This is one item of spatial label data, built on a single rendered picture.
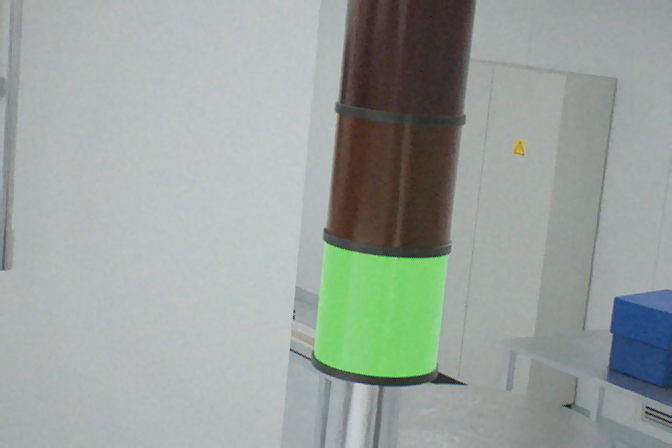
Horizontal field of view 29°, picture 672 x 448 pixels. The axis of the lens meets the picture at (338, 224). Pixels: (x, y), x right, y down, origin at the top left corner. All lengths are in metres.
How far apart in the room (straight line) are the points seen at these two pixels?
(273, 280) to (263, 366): 0.15
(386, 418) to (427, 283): 0.06
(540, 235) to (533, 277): 0.25
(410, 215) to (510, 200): 7.12
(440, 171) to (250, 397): 1.77
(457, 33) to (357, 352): 0.13
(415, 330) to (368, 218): 0.05
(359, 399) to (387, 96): 0.12
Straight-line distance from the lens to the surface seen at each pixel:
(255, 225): 2.16
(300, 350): 5.35
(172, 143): 2.05
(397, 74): 0.47
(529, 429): 4.60
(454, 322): 8.02
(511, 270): 7.60
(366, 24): 0.48
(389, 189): 0.48
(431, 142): 0.48
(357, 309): 0.49
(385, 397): 0.51
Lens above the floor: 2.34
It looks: 10 degrees down
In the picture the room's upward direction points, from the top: 5 degrees clockwise
